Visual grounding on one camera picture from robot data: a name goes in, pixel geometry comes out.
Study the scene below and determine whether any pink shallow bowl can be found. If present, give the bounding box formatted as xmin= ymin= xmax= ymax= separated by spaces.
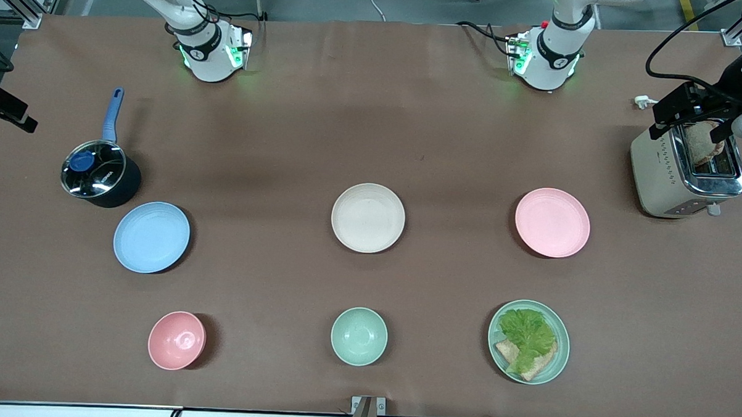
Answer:
xmin=513 ymin=186 xmax=593 ymax=260

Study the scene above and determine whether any blue shallow bowl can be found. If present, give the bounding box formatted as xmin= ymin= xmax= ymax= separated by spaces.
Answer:
xmin=112 ymin=200 xmax=192 ymax=276

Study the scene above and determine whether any brown bread slice in toaster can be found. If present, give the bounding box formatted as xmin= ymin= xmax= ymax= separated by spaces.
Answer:
xmin=684 ymin=121 xmax=728 ymax=167

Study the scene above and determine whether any beige chrome toaster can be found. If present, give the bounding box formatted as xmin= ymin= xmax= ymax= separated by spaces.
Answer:
xmin=628 ymin=116 xmax=742 ymax=221

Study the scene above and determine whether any glass lid with blue knob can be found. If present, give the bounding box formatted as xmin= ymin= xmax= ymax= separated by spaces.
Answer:
xmin=60 ymin=139 xmax=128 ymax=199

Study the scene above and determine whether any green plate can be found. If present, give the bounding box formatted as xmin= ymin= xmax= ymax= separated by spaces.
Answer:
xmin=486 ymin=299 xmax=572 ymax=387

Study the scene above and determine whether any green lettuce leaf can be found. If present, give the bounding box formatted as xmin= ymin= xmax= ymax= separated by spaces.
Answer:
xmin=496 ymin=307 xmax=558 ymax=376

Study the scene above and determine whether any small pink deep bowl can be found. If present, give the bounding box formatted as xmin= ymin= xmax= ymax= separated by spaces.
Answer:
xmin=147 ymin=310 xmax=207 ymax=372

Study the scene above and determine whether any toasted bread slice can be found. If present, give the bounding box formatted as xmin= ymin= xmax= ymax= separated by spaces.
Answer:
xmin=493 ymin=336 xmax=559 ymax=383

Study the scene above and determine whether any beige shallow bowl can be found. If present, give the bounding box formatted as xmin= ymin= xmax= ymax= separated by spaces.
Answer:
xmin=330 ymin=182 xmax=407 ymax=255

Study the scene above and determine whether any small green deep bowl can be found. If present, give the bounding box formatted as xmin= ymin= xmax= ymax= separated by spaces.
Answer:
xmin=330 ymin=306 xmax=389 ymax=368

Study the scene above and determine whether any dark saucepan with blue handle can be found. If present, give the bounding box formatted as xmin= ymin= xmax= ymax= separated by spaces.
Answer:
xmin=59 ymin=86 xmax=145 ymax=210

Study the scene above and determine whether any black arm base cable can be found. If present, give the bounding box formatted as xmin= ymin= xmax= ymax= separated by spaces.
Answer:
xmin=174 ymin=0 xmax=269 ymax=24
xmin=455 ymin=20 xmax=515 ymax=57

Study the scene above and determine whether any metal table bracket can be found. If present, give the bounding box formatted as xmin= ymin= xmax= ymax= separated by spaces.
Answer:
xmin=350 ymin=395 xmax=387 ymax=417

